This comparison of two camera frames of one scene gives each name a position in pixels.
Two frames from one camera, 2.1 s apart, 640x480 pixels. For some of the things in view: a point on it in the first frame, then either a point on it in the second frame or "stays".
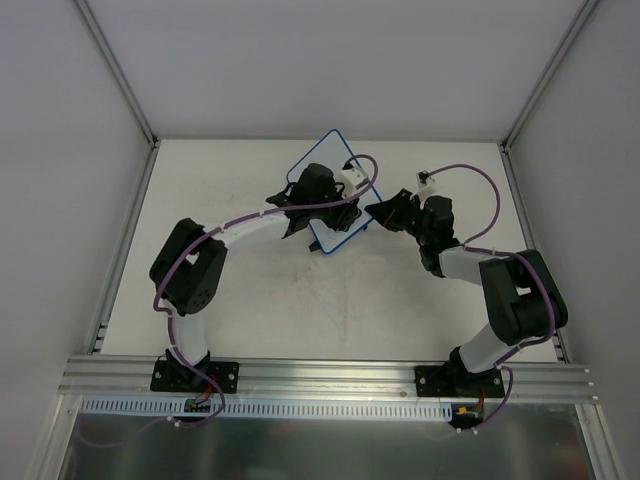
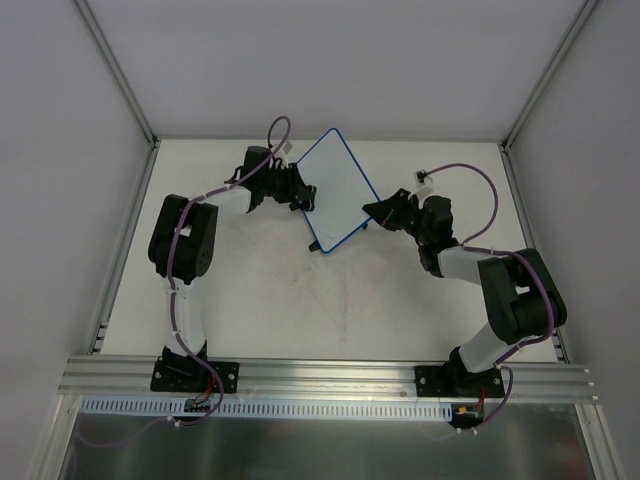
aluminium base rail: [104, 376] stays
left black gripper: [342, 213] → [292, 187]
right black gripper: [405, 211] stays
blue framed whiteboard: [333, 151] stays
